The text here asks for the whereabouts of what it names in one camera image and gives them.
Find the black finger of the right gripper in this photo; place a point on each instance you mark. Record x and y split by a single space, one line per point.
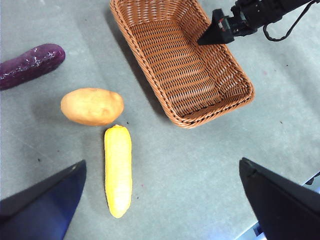
216 35

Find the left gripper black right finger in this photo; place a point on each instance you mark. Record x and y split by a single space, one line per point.
282 207

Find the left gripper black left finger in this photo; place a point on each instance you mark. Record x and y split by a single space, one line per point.
37 212

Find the brown wicker basket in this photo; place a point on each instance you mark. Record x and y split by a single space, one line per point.
185 72

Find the yellow corn cob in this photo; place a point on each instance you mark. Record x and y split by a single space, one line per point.
118 170

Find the brown potato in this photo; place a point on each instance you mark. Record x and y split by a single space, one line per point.
92 106

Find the purple eggplant with green stem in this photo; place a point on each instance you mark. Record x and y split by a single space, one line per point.
30 66

